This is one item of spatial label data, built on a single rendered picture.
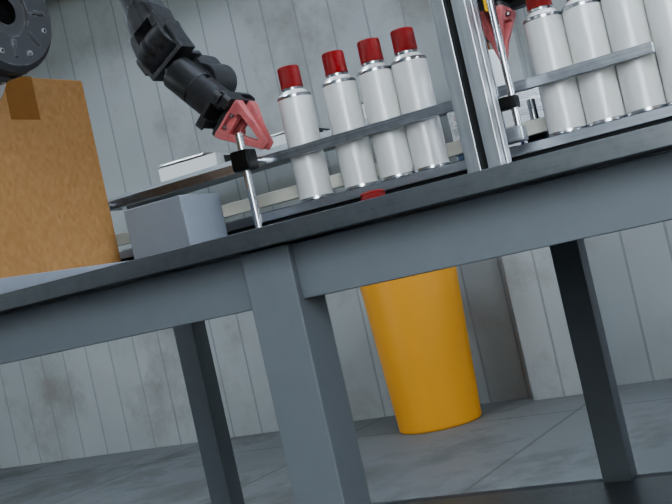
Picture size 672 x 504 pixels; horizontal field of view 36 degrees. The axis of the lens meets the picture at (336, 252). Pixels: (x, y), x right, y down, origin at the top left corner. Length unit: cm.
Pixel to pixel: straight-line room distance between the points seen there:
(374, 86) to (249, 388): 447
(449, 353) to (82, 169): 328
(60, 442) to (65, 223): 551
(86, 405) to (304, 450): 562
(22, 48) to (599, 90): 71
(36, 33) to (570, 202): 64
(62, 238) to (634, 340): 370
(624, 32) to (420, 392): 338
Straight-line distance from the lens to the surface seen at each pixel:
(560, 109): 139
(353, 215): 101
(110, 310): 123
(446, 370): 462
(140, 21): 171
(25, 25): 125
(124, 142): 624
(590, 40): 139
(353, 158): 149
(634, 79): 137
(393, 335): 461
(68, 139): 150
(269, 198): 162
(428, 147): 145
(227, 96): 157
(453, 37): 130
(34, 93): 148
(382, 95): 148
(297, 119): 153
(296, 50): 552
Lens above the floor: 76
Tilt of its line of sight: 1 degrees up
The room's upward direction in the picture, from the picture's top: 13 degrees counter-clockwise
